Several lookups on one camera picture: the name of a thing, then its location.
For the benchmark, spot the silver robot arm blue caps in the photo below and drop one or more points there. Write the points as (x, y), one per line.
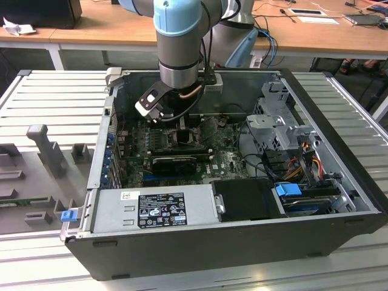
(179, 45)

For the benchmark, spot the wooden desk white legs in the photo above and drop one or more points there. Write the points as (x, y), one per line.
(121, 27)

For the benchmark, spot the black RAM slot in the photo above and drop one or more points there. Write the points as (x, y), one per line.
(182, 153)
(182, 149)

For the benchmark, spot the blue plastic case latch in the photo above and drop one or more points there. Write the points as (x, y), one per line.
(68, 216)

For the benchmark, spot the blue disk carrier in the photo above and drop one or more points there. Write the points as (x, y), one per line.
(288, 191)

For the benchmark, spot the silver power supply unit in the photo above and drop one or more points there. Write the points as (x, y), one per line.
(115, 212)

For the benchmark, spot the crumpled white paper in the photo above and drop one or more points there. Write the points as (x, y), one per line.
(18, 28)

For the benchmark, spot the blue expansion slot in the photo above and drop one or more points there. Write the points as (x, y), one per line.
(148, 176)

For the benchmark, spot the black graphics card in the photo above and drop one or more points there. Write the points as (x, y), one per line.
(172, 166)

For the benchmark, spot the grey metal drive cage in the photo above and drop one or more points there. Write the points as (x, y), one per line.
(266, 124)

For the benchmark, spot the black open PC case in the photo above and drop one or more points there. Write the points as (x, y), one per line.
(182, 257)

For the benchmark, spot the white paper sheet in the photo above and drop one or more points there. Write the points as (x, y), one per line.
(318, 20)

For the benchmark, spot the green motherboard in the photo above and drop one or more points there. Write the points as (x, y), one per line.
(224, 163)

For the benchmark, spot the green RAM stick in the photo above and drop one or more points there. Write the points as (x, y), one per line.
(24, 201)

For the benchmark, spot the small white wrist camera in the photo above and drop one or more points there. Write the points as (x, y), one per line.
(213, 88)

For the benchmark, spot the person's sandalled foot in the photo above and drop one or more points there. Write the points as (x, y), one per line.
(347, 65)
(373, 64)

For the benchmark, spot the CPU socket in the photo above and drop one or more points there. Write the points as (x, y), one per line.
(171, 140)

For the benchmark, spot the white framed desk outlet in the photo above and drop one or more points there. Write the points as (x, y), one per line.
(306, 12)

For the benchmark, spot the black computer box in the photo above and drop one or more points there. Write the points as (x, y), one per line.
(39, 12)

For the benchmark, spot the grey parts rack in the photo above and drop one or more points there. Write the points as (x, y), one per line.
(39, 188)

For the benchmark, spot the black notebook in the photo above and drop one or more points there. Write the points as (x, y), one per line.
(363, 19)

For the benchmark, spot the white labelled adapter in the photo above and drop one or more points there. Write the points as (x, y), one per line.
(256, 62)

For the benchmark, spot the white wrist camera black face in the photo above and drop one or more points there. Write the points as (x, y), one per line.
(148, 101)

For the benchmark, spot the black plastic shroud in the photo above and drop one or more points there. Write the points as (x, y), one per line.
(242, 200)

